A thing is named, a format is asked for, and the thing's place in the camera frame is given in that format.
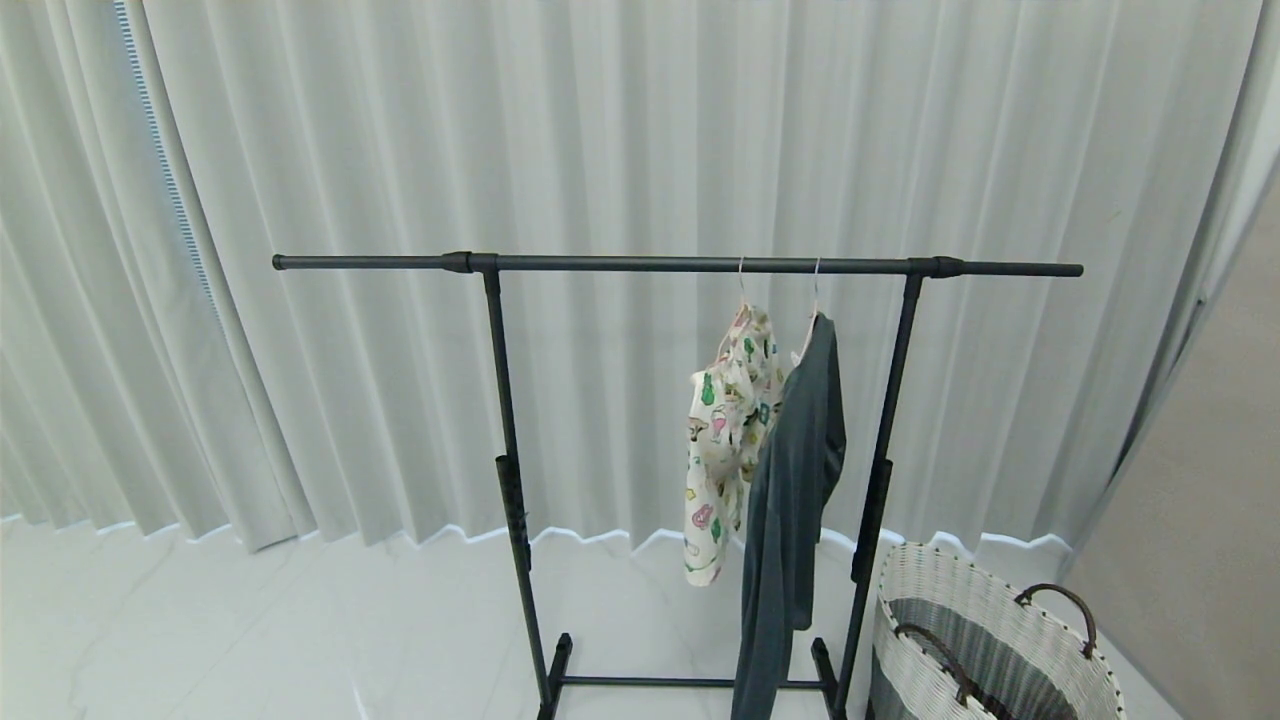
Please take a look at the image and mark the cream printed garment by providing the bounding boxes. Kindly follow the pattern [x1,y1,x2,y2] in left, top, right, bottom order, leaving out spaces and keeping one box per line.
[684,305,793,589]

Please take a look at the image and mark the white bead chain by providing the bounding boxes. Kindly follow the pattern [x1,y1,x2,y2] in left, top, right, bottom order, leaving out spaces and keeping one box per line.
[113,0,229,326]

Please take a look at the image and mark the white laundry basket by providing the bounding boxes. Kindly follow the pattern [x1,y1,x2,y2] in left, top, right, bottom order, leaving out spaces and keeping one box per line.
[866,542,1129,720]

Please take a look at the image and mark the black clothes rack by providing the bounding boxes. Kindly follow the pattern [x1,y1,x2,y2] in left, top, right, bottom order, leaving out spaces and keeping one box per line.
[272,250,1084,720]

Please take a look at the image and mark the dark grey garment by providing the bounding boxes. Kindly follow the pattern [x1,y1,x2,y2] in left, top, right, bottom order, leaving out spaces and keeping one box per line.
[731,312,849,720]

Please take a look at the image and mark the pink clothes hanger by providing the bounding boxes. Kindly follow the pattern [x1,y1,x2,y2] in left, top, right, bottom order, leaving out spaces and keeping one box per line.
[793,258,824,363]
[715,258,753,363]

